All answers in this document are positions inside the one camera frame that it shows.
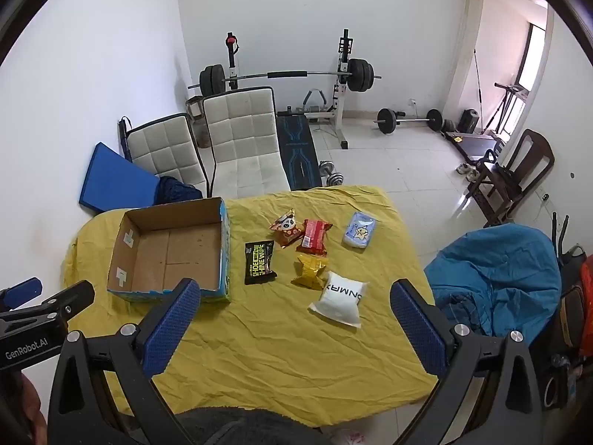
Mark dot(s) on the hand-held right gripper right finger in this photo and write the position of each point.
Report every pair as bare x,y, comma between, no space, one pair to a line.
414,320

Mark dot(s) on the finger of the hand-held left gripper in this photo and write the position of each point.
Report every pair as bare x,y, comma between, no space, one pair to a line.
69,299
21,291

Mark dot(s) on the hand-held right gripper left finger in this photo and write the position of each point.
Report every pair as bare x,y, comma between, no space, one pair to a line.
171,329

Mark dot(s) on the white soft packet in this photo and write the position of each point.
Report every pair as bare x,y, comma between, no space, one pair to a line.
340,299

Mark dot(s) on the cardboard box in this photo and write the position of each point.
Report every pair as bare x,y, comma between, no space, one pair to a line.
185,250

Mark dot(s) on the light blue tissue packet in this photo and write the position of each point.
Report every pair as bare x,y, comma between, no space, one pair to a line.
359,231

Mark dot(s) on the black wipes packet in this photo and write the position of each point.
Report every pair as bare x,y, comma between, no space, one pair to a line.
259,262

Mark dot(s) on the yellow snack packet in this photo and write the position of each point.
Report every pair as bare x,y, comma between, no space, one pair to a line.
309,271

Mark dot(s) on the red snack packet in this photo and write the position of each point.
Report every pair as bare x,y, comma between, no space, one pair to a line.
314,237

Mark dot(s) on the panda print snack packet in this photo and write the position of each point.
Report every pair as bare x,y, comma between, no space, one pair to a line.
287,229

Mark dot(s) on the person's left forearm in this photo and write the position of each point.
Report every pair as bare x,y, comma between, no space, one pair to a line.
32,408

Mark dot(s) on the yellow tablecloth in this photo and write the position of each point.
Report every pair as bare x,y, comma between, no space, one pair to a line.
259,347

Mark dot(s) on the blue bean bag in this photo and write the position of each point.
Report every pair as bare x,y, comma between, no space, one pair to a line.
495,273

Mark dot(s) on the blue foam mat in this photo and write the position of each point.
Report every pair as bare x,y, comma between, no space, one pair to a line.
111,181

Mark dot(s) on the grey fleece clothing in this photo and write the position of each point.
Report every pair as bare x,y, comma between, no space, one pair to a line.
250,429

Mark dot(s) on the dark blue cloth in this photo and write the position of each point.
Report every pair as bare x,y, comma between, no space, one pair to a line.
178,190

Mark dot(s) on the black backpack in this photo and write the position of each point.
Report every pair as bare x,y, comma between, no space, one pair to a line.
567,315

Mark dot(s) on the chrome dumbbell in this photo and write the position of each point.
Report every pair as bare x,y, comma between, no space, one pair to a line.
332,177

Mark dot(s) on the small white padded chair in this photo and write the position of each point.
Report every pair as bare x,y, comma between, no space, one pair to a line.
160,148

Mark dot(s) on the orange bag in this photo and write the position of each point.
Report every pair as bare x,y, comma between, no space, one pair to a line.
587,287

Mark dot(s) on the black treadmill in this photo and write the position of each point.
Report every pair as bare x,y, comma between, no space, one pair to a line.
472,146

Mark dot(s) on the short barbell with plates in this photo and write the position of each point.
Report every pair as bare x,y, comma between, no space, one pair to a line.
384,120

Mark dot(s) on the dark wooden chair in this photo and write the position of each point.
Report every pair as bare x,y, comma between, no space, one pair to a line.
532,153

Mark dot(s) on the black speaker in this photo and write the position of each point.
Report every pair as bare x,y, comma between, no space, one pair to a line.
469,120

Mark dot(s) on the large white padded chair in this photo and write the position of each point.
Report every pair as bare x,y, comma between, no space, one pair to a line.
241,125

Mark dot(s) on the grey exercise machine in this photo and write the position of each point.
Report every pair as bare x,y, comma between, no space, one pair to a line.
315,104

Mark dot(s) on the black exercise pole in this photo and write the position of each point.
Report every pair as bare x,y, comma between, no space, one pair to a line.
478,79

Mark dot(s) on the long barbell with plates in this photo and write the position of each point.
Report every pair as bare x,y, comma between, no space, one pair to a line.
287,74

